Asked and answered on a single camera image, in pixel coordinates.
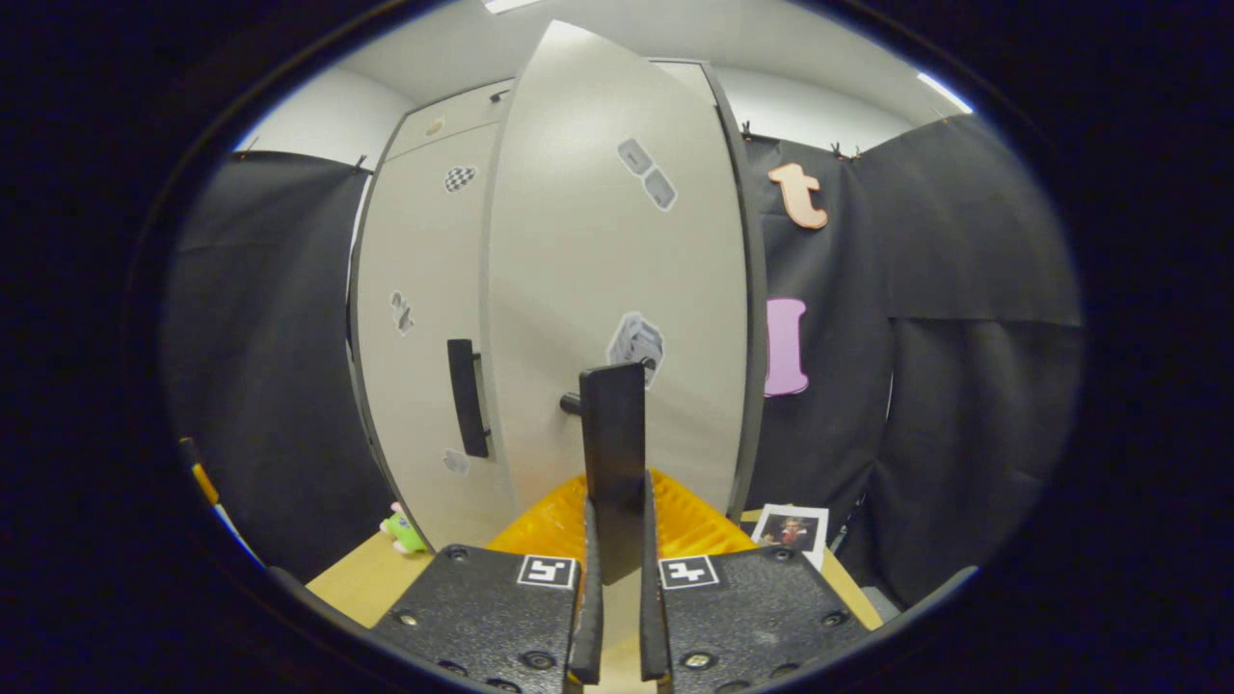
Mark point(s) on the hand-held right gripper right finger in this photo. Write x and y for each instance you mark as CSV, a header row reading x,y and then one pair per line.
x,y
653,636

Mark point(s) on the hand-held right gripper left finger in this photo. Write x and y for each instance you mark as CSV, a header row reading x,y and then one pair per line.
x,y
585,636

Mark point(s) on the grey double-door shoe cabinet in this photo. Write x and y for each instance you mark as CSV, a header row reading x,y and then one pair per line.
x,y
757,270

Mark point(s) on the shoe cabinet door cube stickers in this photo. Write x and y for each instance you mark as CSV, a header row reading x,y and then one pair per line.
x,y
578,241

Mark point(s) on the white-bordered picture card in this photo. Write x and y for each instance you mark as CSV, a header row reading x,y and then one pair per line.
x,y
791,530

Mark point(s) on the green pink plush toy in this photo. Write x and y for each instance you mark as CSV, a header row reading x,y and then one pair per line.
x,y
405,535

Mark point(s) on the black backdrop cloth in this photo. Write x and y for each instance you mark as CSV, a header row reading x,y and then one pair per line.
x,y
270,337
964,386

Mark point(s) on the large ceiling light panel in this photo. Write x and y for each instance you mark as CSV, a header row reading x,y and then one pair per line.
x,y
506,5

